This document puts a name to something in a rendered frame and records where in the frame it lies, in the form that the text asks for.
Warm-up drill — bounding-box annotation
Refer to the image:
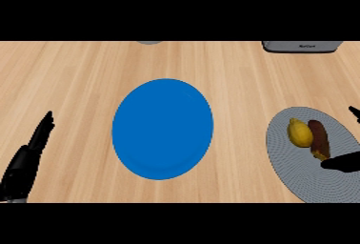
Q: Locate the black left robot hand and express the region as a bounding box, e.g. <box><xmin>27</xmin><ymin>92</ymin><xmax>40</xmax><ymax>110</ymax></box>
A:
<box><xmin>0</xmin><ymin>110</ymin><xmax>56</xmax><ymax>202</ymax></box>

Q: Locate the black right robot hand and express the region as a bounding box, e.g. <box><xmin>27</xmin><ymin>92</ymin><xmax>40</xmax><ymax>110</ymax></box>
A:
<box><xmin>319</xmin><ymin>105</ymin><xmax>360</xmax><ymax>173</ymax></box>

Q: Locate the blue oval plate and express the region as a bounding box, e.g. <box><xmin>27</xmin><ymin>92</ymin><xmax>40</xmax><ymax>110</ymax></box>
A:
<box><xmin>111</xmin><ymin>78</ymin><xmax>216</xmax><ymax>181</ymax></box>

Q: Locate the yellow lemon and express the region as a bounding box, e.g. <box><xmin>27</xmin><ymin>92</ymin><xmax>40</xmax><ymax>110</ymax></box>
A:
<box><xmin>285</xmin><ymin>117</ymin><xmax>316</xmax><ymax>149</ymax></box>

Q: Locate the brown sweet potato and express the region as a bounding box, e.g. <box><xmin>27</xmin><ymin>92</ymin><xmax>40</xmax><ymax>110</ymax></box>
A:
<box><xmin>307</xmin><ymin>119</ymin><xmax>332</xmax><ymax>161</ymax></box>

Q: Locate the grey appliance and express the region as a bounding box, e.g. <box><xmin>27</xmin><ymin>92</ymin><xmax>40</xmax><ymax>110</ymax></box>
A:
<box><xmin>260</xmin><ymin>40</ymin><xmax>345</xmax><ymax>54</ymax></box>

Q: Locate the grey round placemat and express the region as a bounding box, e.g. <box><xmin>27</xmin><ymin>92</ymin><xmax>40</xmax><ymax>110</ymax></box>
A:
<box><xmin>264</xmin><ymin>106</ymin><xmax>360</xmax><ymax>204</ymax></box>

